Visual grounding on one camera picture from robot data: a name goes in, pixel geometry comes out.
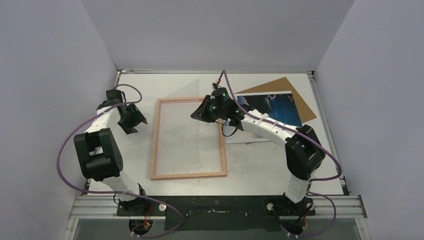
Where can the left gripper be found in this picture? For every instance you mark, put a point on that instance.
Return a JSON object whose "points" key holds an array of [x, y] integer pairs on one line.
{"points": [[137, 118]]}

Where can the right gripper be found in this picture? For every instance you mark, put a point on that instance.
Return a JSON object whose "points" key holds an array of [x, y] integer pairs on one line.
{"points": [[205, 109]]}

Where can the clear acrylic sheet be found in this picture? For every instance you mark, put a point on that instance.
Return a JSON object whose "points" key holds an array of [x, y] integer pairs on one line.
{"points": [[185, 132]]}

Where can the pink wooden photo frame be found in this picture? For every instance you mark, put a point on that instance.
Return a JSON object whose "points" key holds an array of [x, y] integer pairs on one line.
{"points": [[188, 174]]}

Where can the sea landscape photo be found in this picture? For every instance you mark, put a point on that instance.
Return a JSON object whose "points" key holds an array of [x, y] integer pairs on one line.
{"points": [[279, 105]]}

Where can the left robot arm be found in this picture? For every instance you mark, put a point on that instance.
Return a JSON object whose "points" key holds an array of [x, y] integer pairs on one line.
{"points": [[100, 158]]}

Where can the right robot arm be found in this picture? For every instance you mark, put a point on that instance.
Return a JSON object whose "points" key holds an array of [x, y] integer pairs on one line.
{"points": [[303, 151]]}

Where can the brown backing board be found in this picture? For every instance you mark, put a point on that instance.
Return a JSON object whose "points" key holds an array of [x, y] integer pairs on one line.
{"points": [[283, 84]]}

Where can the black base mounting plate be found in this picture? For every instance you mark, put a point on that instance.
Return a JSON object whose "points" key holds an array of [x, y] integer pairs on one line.
{"points": [[224, 221]]}

